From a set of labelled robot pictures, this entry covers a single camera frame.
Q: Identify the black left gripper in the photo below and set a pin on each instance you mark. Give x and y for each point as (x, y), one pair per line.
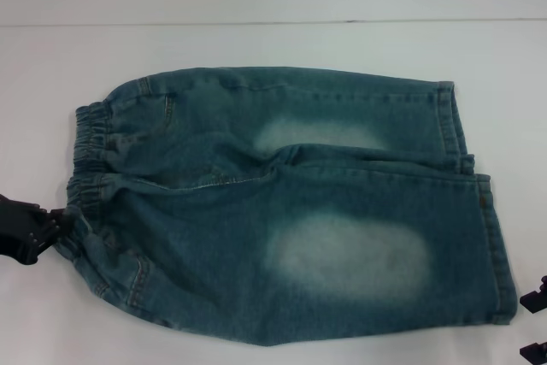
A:
(19, 228)

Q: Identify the blue denim shorts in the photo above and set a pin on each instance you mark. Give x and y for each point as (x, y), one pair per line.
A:
(265, 219)

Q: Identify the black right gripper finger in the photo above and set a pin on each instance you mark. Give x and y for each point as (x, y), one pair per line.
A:
(536, 296)
(536, 351)

